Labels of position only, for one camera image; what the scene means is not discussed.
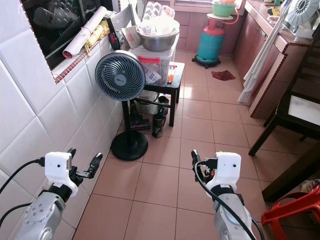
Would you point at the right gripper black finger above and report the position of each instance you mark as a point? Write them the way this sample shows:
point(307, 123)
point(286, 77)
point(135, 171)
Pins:
point(195, 159)

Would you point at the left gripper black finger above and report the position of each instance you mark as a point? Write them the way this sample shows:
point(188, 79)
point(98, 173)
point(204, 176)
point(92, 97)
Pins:
point(95, 165)
point(71, 151)

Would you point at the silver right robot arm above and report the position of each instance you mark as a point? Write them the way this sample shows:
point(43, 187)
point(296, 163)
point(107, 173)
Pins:
point(232, 220)

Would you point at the black cup on floor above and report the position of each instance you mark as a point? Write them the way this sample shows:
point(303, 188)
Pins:
point(158, 127)

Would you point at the small black side table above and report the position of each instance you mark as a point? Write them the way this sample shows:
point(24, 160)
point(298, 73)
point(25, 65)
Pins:
point(175, 86)

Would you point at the dark wooden table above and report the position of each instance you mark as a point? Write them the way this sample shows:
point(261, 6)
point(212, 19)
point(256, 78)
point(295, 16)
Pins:
point(280, 120)

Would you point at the dark red floor rag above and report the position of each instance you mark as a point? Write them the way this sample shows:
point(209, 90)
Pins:
point(223, 75)

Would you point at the small orange bottle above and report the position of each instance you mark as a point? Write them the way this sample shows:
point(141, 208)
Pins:
point(171, 74)

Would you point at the grey standing fan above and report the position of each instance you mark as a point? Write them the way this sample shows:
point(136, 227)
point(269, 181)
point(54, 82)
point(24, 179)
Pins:
point(120, 76)

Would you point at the red plastic chair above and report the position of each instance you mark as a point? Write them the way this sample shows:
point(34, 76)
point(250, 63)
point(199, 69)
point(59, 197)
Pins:
point(290, 205)

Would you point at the clear plastic storage box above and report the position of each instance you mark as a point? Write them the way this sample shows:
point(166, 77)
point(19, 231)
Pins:
point(155, 69)

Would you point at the white hanging cloth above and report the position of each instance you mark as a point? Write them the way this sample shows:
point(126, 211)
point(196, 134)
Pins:
point(257, 70)

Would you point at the brown tiled kitchen counter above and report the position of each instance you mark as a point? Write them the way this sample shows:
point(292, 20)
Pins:
point(275, 75)

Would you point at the teal gas cylinder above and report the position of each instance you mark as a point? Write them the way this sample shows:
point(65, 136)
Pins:
point(210, 42)

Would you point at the yellow packet bundle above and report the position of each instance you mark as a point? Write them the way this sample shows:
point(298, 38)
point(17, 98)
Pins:
point(99, 35)

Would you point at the white rolled paper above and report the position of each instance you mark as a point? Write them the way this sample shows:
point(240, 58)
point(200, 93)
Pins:
point(86, 31)

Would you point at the large metal bowl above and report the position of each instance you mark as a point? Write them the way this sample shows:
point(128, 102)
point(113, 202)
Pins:
point(157, 42)

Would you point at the white plastic bag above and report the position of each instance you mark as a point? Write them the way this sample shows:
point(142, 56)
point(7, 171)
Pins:
point(158, 25)

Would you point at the green plastic basin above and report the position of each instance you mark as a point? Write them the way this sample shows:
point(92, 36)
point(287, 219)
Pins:
point(223, 8)

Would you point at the grey egg carton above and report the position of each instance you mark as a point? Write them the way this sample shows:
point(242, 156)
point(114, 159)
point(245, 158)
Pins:
point(157, 9)

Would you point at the white round fan head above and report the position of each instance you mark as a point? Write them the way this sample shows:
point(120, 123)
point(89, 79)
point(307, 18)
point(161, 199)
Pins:
point(302, 11)

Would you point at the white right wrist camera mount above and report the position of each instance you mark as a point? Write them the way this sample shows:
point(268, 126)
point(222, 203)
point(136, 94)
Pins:
point(227, 170)

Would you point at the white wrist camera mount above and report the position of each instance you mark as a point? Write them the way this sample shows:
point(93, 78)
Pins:
point(56, 167)
point(227, 170)

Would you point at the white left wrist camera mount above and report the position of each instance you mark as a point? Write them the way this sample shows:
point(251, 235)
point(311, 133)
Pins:
point(56, 167)

